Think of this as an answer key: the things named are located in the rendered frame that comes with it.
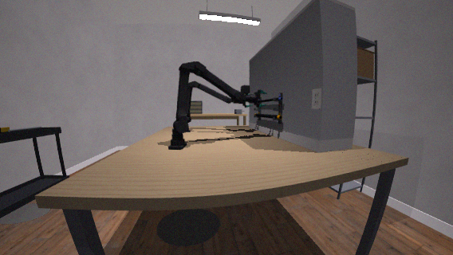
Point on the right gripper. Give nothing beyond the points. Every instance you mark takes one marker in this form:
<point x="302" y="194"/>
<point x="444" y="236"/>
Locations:
<point x="255" y="97"/>

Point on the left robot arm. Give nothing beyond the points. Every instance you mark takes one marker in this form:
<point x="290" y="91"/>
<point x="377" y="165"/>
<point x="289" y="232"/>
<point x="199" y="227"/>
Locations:
<point x="208" y="90"/>

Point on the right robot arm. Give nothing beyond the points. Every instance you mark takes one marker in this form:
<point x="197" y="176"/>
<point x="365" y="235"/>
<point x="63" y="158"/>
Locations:
<point x="180" y="125"/>

